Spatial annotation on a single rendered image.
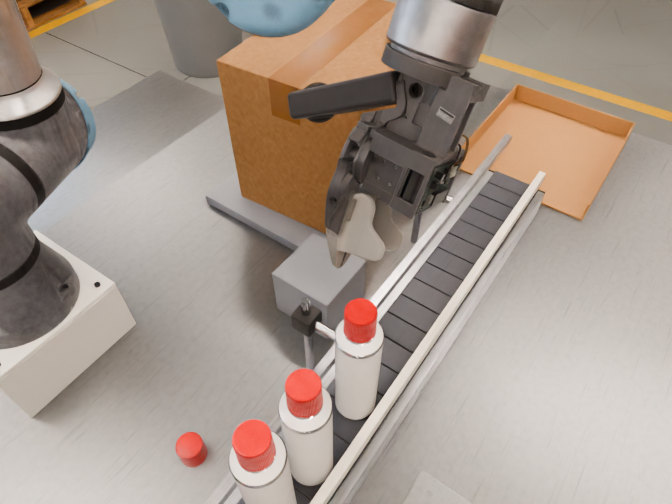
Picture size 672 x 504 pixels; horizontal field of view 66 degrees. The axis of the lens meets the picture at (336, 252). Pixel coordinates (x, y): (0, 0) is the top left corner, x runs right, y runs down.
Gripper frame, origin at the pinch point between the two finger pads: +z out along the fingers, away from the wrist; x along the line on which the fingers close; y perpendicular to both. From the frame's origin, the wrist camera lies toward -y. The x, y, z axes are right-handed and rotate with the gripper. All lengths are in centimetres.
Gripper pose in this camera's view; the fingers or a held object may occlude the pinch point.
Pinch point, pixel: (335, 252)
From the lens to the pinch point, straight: 51.9
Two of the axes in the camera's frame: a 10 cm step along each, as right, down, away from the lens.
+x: 5.5, -2.7, 7.9
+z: -2.9, 8.3, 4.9
